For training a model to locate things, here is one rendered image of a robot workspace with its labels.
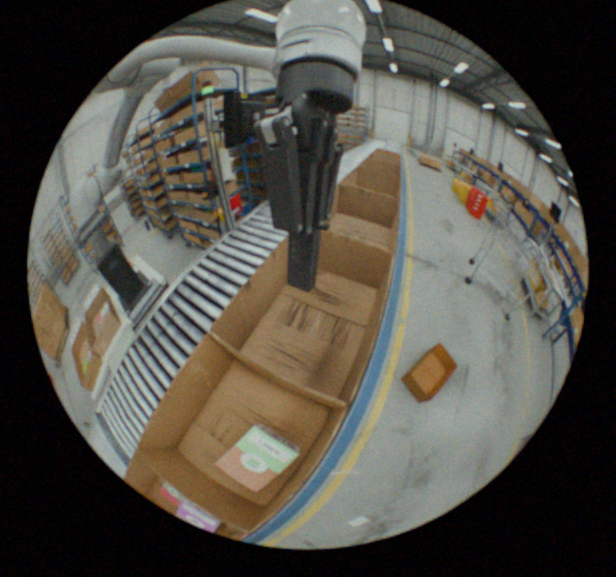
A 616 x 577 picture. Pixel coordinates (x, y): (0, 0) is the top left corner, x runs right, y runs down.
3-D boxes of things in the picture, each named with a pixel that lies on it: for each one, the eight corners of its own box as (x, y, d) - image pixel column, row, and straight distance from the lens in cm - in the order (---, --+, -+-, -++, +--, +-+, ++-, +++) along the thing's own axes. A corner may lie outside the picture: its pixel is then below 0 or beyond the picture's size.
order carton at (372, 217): (335, 213, 97) (338, 182, 90) (391, 230, 94) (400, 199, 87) (299, 263, 68) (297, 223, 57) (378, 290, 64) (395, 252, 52)
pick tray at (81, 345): (91, 328, 158) (82, 320, 154) (103, 362, 126) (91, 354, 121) (79, 356, 169) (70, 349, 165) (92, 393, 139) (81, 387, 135)
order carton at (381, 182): (354, 188, 132) (357, 165, 127) (396, 200, 130) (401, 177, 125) (335, 213, 97) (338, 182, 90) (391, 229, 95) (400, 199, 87)
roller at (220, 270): (206, 261, 110) (203, 254, 107) (284, 298, 81) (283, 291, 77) (201, 267, 109) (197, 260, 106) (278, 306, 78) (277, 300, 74)
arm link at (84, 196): (76, 229, 116) (63, 194, 116) (97, 205, 120) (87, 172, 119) (80, 229, 100) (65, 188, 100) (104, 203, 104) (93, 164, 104)
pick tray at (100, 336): (110, 295, 151) (102, 285, 147) (122, 324, 118) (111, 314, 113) (92, 322, 158) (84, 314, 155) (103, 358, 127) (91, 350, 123)
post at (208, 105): (237, 233, 128) (213, 99, 109) (242, 234, 125) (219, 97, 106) (225, 243, 122) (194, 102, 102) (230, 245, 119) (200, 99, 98)
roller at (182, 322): (168, 302, 104) (164, 297, 101) (242, 362, 72) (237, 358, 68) (163, 309, 104) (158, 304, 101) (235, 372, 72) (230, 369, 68)
